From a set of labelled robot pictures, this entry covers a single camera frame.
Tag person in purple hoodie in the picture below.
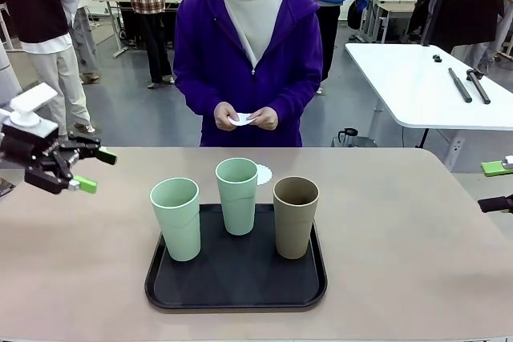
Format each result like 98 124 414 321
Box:
172 0 325 148

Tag person's right forearm purple sleeve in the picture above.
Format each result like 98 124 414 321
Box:
172 65 225 119

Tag person in black coat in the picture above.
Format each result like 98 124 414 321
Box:
406 0 506 74

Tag black rod with clamp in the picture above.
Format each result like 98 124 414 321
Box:
465 68 491 105

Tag person's right hand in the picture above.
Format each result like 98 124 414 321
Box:
213 101 241 133

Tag plain black rod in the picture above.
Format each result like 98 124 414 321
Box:
447 67 473 103

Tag grey metal desk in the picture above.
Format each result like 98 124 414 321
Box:
358 0 418 45

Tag white paper doily coaster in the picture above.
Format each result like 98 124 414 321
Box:
228 111 257 127
255 162 273 187

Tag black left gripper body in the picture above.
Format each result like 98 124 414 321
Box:
0 123 62 171

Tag brown tall cup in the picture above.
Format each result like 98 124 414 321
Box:
272 175 321 260

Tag light green tall cup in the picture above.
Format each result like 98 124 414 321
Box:
215 157 260 236
149 176 201 262

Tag black kettle jug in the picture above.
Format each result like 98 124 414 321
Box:
336 127 360 148

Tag person's left forearm purple sleeve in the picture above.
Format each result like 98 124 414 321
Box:
262 69 324 119

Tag person's left hand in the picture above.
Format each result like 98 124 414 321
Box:
250 106 280 131

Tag person black top white trousers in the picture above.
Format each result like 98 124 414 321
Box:
0 0 97 137

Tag dark brown flat object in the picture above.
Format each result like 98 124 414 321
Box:
0 178 17 199

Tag person in grey trousers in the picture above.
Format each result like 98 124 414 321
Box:
59 0 101 85

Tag black plastic serving tray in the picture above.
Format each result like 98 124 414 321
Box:
143 202 329 314

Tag white rectangular table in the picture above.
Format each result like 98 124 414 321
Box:
344 42 513 149

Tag white cylindrical air purifier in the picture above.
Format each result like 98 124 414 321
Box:
0 41 24 107

